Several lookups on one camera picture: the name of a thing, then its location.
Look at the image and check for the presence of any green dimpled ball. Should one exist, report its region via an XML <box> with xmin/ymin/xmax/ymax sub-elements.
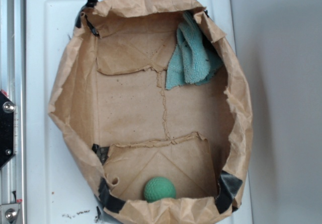
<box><xmin>143</xmin><ymin>177</ymin><xmax>177</xmax><ymax>203</ymax></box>

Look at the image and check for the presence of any brown paper bag tray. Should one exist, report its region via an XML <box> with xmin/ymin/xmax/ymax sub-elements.
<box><xmin>48</xmin><ymin>0</ymin><xmax>253</xmax><ymax>223</ymax></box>

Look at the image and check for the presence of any teal microfiber cloth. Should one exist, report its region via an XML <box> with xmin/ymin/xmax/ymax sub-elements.
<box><xmin>166</xmin><ymin>12</ymin><xmax>223</xmax><ymax>90</ymax></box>

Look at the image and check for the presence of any white plastic bin lid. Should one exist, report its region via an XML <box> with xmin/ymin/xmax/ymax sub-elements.
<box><xmin>24</xmin><ymin>0</ymin><xmax>254</xmax><ymax>224</ymax></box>

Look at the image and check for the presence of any black metal bracket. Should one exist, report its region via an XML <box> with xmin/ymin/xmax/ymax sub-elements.
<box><xmin>0</xmin><ymin>90</ymin><xmax>16</xmax><ymax>169</ymax></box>

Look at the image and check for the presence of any aluminium frame rail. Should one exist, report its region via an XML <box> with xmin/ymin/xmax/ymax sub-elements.
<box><xmin>1</xmin><ymin>0</ymin><xmax>27</xmax><ymax>223</ymax></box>

